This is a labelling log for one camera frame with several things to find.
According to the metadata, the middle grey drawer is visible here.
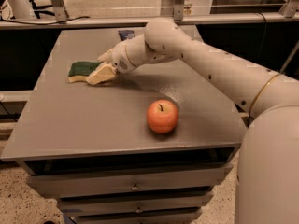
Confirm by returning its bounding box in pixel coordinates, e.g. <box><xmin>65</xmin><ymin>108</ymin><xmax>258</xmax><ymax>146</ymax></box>
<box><xmin>59</xmin><ymin>189</ymin><xmax>213</xmax><ymax>217</ymax></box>

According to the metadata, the green and yellow sponge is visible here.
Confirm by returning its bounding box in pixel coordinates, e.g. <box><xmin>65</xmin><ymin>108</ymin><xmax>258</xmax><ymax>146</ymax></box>
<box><xmin>68</xmin><ymin>61</ymin><xmax>100</xmax><ymax>83</ymax></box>

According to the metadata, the white pipe top left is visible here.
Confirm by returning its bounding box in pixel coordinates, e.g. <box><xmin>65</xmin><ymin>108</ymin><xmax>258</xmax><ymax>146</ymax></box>
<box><xmin>6</xmin><ymin>0</ymin><xmax>36</xmax><ymax>20</ymax></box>

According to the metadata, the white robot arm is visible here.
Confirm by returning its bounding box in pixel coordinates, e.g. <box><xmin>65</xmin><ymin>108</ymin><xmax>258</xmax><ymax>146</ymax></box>
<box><xmin>87</xmin><ymin>18</ymin><xmax>299</xmax><ymax>224</ymax></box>

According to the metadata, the black hanging cable right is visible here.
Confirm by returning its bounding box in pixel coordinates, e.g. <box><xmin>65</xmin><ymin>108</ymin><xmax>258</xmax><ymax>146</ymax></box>
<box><xmin>255</xmin><ymin>12</ymin><xmax>268</xmax><ymax>61</ymax></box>

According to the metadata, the black cable on railing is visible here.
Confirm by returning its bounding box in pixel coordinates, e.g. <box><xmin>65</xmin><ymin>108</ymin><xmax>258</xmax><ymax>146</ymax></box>
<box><xmin>0</xmin><ymin>15</ymin><xmax>92</xmax><ymax>26</ymax></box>

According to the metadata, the grey drawer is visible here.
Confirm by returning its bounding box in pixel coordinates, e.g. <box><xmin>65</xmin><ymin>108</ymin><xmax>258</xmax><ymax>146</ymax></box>
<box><xmin>59</xmin><ymin>189</ymin><xmax>213</xmax><ymax>217</ymax></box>
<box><xmin>28</xmin><ymin>162</ymin><xmax>233</xmax><ymax>198</ymax></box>
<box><xmin>75</xmin><ymin>207</ymin><xmax>202</xmax><ymax>224</ymax></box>

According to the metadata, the bottom grey drawer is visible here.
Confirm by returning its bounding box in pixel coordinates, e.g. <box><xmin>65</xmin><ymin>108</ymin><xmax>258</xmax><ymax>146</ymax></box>
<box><xmin>75</xmin><ymin>207</ymin><xmax>202</xmax><ymax>224</ymax></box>

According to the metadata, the red apple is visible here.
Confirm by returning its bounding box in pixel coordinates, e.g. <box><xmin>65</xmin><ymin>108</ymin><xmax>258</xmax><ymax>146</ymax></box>
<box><xmin>147</xmin><ymin>100</ymin><xmax>178</xmax><ymax>133</ymax></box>

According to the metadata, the top grey drawer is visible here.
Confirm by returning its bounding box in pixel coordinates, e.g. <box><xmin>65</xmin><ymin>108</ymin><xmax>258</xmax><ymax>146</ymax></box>
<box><xmin>28</xmin><ymin>162</ymin><xmax>233</xmax><ymax>198</ymax></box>

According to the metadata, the dark blue snack packet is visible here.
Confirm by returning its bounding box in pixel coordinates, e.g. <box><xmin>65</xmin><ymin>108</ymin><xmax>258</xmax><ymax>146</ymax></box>
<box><xmin>119</xmin><ymin>30</ymin><xmax>135</xmax><ymax>41</ymax></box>

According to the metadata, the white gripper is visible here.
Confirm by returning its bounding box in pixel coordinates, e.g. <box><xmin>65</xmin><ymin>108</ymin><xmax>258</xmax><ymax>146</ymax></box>
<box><xmin>86</xmin><ymin>42</ymin><xmax>137</xmax><ymax>85</ymax></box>

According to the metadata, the grey drawer cabinet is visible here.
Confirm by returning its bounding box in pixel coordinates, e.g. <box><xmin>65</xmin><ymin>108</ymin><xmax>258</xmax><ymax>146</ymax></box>
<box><xmin>0</xmin><ymin>25</ymin><xmax>252</xmax><ymax>224</ymax></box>

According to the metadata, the metal railing bar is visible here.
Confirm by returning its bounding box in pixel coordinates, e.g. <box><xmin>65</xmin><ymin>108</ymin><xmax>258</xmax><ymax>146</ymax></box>
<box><xmin>0</xmin><ymin>12</ymin><xmax>299</xmax><ymax>30</ymax></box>

